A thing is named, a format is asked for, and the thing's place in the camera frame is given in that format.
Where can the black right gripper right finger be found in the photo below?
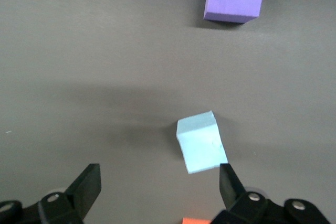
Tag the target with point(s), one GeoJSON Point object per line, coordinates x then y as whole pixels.
{"type": "Point", "coordinates": [233, 195]}

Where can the orange foam block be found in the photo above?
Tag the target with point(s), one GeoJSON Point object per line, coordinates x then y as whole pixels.
{"type": "Point", "coordinates": [195, 221]}

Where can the light blue foam block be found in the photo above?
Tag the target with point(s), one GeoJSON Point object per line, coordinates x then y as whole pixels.
{"type": "Point", "coordinates": [202, 145]}

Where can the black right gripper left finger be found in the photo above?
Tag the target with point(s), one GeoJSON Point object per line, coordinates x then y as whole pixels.
{"type": "Point", "coordinates": [84, 190]}

